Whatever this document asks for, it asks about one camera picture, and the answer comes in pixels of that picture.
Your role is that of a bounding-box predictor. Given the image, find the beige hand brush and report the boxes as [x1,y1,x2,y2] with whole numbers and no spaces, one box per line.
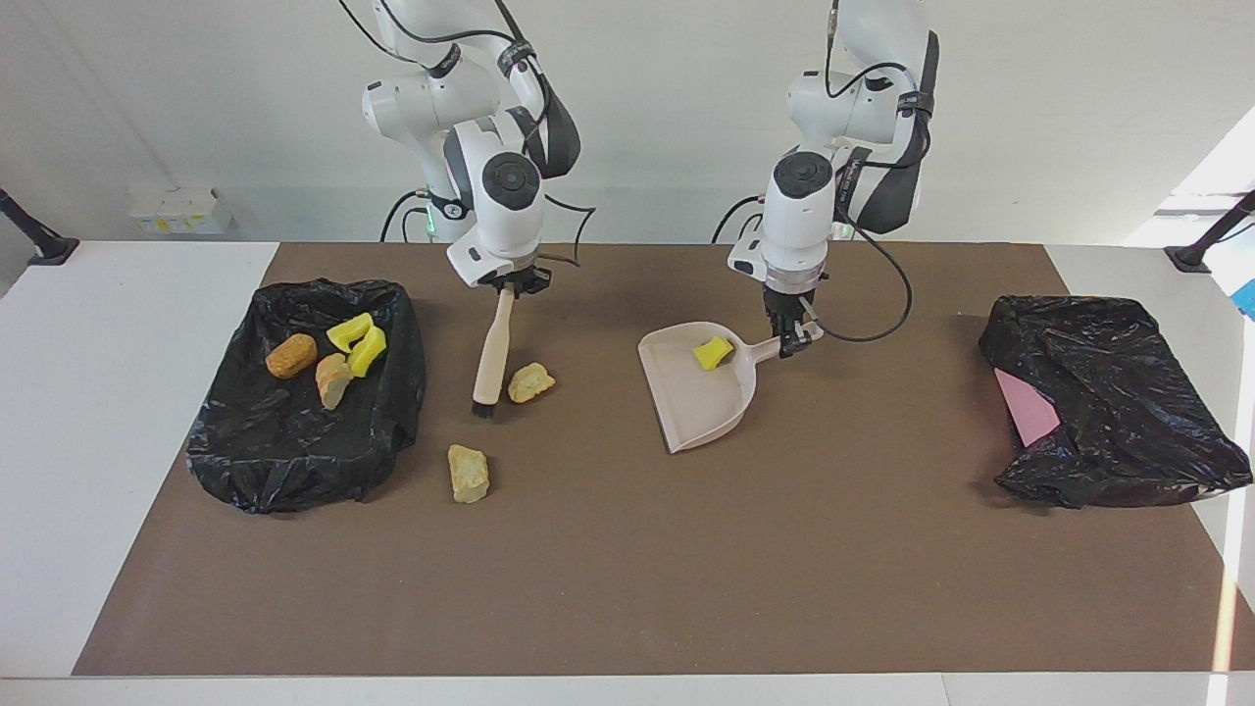
[472,287,519,420]

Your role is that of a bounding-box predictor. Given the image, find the rounded pale yellow sponge chunk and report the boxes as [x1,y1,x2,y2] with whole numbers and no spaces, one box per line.
[507,362,556,405]

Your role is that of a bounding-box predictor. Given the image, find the beige plastic dustpan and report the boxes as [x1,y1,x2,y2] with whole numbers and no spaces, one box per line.
[638,321,825,454]

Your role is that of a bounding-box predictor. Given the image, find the wedge bright yellow sponge piece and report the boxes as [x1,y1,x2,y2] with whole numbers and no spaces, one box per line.
[348,327,387,378]

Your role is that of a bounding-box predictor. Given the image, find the notched bright yellow sponge piece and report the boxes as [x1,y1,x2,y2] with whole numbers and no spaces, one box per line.
[326,312,375,354]

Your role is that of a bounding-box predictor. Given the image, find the blocky pale yellow sponge chunk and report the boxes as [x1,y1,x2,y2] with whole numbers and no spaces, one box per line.
[448,444,490,505]

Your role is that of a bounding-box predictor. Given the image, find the grey beige sponge chunk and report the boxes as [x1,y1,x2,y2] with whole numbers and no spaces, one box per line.
[315,353,355,412]

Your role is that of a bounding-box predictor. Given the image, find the orange brown sponge chunk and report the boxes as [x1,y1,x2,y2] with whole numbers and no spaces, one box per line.
[265,333,320,379]

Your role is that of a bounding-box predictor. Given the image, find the pink plastic bin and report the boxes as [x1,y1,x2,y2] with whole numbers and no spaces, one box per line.
[994,368,1062,448]

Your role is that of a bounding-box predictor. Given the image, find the black bag lined bin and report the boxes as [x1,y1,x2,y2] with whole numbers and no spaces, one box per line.
[186,279,428,515]

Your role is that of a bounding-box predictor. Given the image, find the black bag over pink bin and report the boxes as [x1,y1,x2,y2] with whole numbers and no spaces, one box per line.
[979,292,1254,509]

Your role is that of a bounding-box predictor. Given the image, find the brown table mat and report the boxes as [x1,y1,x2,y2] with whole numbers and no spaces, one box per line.
[74,242,1238,678]

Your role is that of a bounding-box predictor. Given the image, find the white boxes with yellow labels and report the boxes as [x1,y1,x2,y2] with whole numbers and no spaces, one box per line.
[127,186,234,236]

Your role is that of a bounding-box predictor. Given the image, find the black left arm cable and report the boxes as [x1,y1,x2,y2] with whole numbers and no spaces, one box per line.
[809,0,932,344]

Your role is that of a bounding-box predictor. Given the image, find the black left base cable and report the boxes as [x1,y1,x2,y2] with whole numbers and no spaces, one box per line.
[713,194,768,244]

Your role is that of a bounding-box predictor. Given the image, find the black base cable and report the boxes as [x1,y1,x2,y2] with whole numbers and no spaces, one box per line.
[713,194,768,244]
[380,189,432,243]

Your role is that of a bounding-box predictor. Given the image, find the black right base cable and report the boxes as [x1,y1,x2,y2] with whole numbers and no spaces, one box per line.
[380,189,432,243]

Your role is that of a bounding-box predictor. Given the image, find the black camera stand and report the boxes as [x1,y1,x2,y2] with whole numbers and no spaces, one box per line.
[0,188,79,266]
[1165,191,1255,274]

